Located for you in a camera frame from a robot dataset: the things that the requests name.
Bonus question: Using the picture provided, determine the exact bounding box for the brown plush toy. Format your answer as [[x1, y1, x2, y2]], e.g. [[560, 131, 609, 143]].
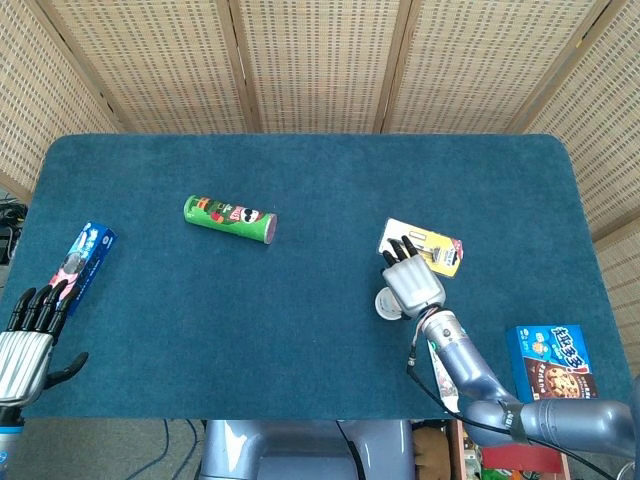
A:
[[412, 423, 452, 480]]

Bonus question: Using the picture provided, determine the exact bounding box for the black torso cable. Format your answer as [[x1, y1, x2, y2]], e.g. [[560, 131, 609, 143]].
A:
[[334, 420, 365, 480]]

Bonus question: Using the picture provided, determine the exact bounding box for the white toothpaste tube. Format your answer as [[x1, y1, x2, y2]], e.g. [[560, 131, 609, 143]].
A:
[[428, 344, 462, 415]]

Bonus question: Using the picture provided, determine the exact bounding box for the razor blister pack yellow card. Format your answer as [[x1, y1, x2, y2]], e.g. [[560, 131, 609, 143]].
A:
[[375, 217, 464, 280]]

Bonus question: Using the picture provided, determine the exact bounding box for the red box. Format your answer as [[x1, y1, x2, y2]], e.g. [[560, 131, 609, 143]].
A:
[[480, 439, 571, 475]]

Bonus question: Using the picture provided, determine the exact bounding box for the black cables and equipment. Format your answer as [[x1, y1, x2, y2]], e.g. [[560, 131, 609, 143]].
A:
[[0, 188, 29, 265]]

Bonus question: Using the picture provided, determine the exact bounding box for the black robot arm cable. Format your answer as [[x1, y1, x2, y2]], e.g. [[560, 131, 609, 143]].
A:
[[406, 342, 624, 480]]

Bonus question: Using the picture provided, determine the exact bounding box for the blue carpet table mat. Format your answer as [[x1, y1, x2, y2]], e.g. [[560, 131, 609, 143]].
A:
[[0, 132, 636, 421]]

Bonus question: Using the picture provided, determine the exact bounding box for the woven wooden folding screen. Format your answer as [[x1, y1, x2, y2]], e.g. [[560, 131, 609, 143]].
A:
[[0, 0, 640, 381]]

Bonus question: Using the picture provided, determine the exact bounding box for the blue chocolate chip cookie box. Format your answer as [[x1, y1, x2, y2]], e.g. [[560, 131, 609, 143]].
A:
[[505, 324, 600, 404]]

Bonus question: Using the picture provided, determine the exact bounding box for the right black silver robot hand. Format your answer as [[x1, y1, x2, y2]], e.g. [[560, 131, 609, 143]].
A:
[[380, 234, 447, 320]]

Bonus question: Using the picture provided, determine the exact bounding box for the blue Oreo cookie box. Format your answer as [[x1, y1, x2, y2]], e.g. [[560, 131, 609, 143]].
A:
[[49, 221, 119, 317]]

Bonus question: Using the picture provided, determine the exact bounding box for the grey-blue robot torso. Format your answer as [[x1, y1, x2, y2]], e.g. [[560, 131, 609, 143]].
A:
[[198, 418, 417, 480]]

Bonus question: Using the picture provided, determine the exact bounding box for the green Pringles can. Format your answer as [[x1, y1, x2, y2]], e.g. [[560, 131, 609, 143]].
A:
[[182, 194, 278, 246]]

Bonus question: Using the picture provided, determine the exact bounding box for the blue floor cable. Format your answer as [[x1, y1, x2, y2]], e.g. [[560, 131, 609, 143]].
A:
[[127, 418, 174, 480]]

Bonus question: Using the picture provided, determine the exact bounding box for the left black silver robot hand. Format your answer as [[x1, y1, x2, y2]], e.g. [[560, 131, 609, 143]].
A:
[[0, 279, 91, 407]]

